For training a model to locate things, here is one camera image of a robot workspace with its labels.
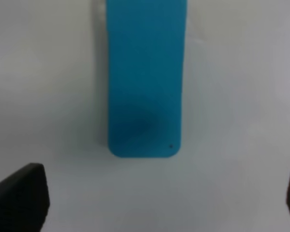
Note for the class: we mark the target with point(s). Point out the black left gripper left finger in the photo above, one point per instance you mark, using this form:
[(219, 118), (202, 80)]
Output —
[(24, 200)]

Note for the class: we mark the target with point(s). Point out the teal whiteboard eraser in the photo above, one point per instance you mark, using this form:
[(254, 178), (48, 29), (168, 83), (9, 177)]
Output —
[(146, 43)]

